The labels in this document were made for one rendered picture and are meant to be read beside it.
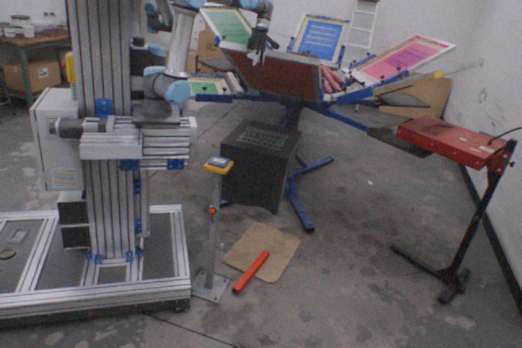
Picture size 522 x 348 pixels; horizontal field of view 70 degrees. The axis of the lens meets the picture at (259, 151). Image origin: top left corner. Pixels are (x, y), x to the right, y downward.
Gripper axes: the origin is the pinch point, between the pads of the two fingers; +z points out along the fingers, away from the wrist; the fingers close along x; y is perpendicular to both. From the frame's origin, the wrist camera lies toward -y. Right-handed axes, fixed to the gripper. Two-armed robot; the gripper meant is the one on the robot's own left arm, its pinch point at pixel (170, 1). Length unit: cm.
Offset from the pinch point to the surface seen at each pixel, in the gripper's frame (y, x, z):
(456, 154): 33, 210, -36
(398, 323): 141, 211, -80
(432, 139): 32, 197, -26
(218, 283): 156, 91, -81
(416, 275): 138, 233, -29
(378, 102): 52, 184, 105
